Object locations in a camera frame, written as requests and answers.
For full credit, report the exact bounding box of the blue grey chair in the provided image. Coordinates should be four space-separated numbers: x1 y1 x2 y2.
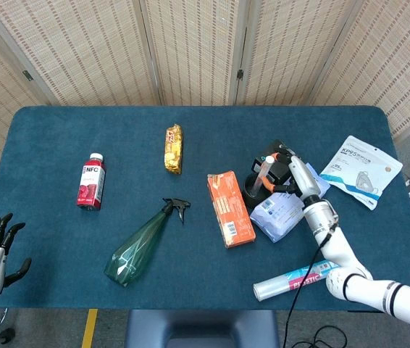
124 310 280 348

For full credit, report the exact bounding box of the gold foil snack pack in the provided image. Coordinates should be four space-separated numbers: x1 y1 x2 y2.
164 123 184 175

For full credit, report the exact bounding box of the right silver orange-tipped robot hand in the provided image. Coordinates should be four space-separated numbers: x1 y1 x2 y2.
262 151 325 201

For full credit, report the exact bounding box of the red NFC juice bottle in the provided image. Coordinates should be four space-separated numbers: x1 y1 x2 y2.
77 152 106 211

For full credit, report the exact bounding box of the yellow floor tape strip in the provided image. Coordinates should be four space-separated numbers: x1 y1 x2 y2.
80 308 99 348

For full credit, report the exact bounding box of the woven bamboo folding screen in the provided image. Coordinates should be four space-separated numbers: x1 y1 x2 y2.
0 0 410 167

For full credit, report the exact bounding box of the green spray bottle black trigger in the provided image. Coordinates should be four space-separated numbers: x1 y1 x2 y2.
104 197 191 287

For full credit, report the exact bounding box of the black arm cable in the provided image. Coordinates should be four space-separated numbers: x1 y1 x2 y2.
280 223 338 348

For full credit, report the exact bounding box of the clear test tube white cap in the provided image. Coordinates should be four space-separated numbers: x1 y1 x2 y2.
251 155 275 195

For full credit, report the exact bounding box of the orange cardboard box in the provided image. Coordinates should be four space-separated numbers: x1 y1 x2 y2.
206 171 257 249

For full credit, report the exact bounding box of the clear plastic bag roll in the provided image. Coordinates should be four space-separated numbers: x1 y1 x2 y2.
253 259 340 302

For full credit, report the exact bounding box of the blue felt table mat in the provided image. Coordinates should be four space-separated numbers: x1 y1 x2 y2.
0 105 410 312

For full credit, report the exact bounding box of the black product box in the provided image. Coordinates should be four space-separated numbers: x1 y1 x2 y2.
251 139 300 182

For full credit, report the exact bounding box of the white KP95 mask bag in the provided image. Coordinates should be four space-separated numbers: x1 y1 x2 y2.
319 135 403 211

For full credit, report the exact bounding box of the black floor cable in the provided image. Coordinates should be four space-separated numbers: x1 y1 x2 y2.
301 325 349 348

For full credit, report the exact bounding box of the black pen holder cup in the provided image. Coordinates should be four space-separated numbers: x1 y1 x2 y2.
243 173 275 210

